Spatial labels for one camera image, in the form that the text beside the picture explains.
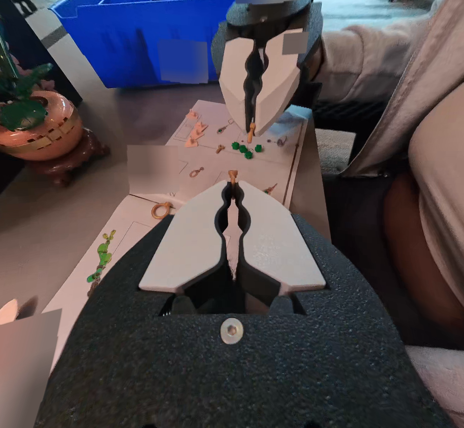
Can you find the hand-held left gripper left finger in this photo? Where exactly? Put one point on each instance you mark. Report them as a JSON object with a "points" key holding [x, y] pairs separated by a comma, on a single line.
{"points": [[181, 247]]}

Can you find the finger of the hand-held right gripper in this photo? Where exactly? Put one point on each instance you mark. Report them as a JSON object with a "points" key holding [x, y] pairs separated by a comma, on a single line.
{"points": [[234, 76], [279, 83]]}

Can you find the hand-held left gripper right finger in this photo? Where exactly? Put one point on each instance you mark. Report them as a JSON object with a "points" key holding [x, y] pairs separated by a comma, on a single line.
{"points": [[282, 247]]}

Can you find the grey desk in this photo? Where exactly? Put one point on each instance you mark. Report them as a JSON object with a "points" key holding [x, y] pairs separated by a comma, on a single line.
{"points": [[127, 120]]}

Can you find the small pink toy piece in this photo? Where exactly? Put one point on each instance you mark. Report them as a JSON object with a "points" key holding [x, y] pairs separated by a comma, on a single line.
{"points": [[201, 127], [192, 113], [195, 134]]}

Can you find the tan and green toy piece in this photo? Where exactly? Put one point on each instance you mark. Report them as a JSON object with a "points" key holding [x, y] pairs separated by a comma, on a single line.
{"points": [[270, 189]]}

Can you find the small brown loop piece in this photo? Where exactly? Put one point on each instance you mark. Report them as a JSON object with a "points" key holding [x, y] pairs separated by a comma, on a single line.
{"points": [[195, 172]]}

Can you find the white instruction sheet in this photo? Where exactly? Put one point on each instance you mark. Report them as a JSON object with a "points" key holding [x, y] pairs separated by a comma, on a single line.
{"points": [[268, 167]]}

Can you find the grey fabric chair seat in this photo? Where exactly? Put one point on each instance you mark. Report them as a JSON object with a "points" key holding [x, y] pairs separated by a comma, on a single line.
{"points": [[335, 149]]}

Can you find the blue plastic bin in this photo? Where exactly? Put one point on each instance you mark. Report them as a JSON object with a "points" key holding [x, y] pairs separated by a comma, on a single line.
{"points": [[119, 36]]}

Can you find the person's leg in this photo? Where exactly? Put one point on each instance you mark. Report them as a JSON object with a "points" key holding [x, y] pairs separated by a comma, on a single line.
{"points": [[406, 254]]}

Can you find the brown pot stand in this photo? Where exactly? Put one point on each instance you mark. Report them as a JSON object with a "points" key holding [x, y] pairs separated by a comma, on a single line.
{"points": [[72, 165]]}

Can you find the person's torso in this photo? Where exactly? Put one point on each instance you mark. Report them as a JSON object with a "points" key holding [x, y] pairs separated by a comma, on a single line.
{"points": [[435, 127]]}

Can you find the toy plant in pink pot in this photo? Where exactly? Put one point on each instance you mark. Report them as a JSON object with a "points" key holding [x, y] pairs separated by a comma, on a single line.
{"points": [[54, 127]]}

